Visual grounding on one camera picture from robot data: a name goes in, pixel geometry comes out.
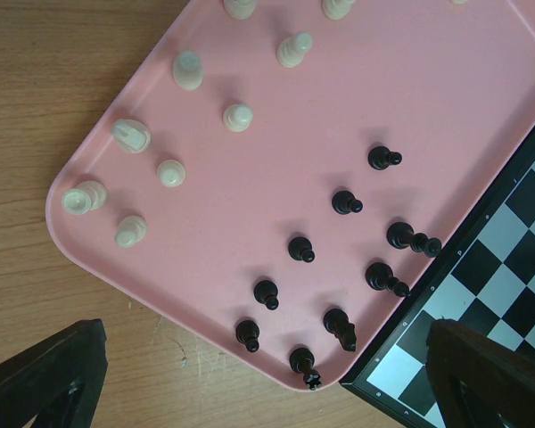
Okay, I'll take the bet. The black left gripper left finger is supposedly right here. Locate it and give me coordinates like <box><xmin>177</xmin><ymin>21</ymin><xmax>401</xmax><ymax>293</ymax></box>
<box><xmin>0</xmin><ymin>318</ymin><xmax>108</xmax><ymax>427</ymax></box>

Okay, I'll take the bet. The white rook piece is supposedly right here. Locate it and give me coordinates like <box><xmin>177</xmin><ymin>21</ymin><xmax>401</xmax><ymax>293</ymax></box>
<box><xmin>62</xmin><ymin>180</ymin><xmax>108</xmax><ymax>215</ymax></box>

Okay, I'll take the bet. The white knight piece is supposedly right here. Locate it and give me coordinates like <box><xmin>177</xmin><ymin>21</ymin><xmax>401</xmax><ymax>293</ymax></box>
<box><xmin>111</xmin><ymin>119</ymin><xmax>151</xmax><ymax>154</ymax></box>

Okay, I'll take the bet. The black knight piece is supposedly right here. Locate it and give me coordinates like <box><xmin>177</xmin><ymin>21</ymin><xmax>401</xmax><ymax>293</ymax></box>
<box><xmin>323</xmin><ymin>309</ymin><xmax>357</xmax><ymax>352</ymax></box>

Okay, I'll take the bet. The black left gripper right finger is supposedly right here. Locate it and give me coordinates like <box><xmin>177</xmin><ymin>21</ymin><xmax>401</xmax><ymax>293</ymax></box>
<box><xmin>425</xmin><ymin>319</ymin><xmax>535</xmax><ymax>427</ymax></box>

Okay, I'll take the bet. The white bishop piece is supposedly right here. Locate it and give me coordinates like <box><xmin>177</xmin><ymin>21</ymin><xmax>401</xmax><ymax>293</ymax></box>
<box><xmin>172</xmin><ymin>50</ymin><xmax>203</xmax><ymax>91</ymax></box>

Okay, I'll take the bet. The white queen piece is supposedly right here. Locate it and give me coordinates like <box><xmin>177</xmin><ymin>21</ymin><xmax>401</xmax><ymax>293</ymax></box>
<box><xmin>223</xmin><ymin>0</ymin><xmax>257</xmax><ymax>21</ymax></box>

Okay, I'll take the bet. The black rook piece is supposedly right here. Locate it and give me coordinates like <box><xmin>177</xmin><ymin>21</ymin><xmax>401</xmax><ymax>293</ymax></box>
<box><xmin>289</xmin><ymin>348</ymin><xmax>322</xmax><ymax>391</ymax></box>

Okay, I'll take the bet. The black pawn piece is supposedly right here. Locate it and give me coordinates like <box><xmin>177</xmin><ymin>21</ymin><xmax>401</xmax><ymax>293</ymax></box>
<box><xmin>367</xmin><ymin>145</ymin><xmax>402</xmax><ymax>170</ymax></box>
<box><xmin>253</xmin><ymin>280</ymin><xmax>279</xmax><ymax>310</ymax></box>
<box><xmin>332</xmin><ymin>190</ymin><xmax>364</xmax><ymax>215</ymax></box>
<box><xmin>288</xmin><ymin>236</ymin><xmax>316</xmax><ymax>263</ymax></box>
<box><xmin>235</xmin><ymin>319</ymin><xmax>259</xmax><ymax>353</ymax></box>

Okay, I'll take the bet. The black bishop piece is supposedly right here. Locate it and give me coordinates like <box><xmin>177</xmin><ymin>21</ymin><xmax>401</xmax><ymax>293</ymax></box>
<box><xmin>365</xmin><ymin>262</ymin><xmax>410</xmax><ymax>298</ymax></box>

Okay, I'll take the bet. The pink plastic tray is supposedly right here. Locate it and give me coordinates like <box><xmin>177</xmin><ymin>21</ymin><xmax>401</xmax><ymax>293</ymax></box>
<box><xmin>45</xmin><ymin>1</ymin><xmax>535</xmax><ymax>391</ymax></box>

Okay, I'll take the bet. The white pawn piece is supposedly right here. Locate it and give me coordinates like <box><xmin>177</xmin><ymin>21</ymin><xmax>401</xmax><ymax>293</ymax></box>
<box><xmin>157</xmin><ymin>160</ymin><xmax>186</xmax><ymax>187</ymax></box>
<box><xmin>115</xmin><ymin>215</ymin><xmax>147</xmax><ymax>248</ymax></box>
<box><xmin>276</xmin><ymin>31</ymin><xmax>313</xmax><ymax>69</ymax></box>
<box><xmin>223</xmin><ymin>103</ymin><xmax>253</xmax><ymax>133</ymax></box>
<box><xmin>322</xmin><ymin>0</ymin><xmax>356</xmax><ymax>21</ymax></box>

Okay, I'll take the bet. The black and white chessboard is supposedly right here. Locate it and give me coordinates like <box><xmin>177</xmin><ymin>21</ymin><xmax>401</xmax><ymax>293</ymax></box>
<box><xmin>341</xmin><ymin>128</ymin><xmax>535</xmax><ymax>427</ymax></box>

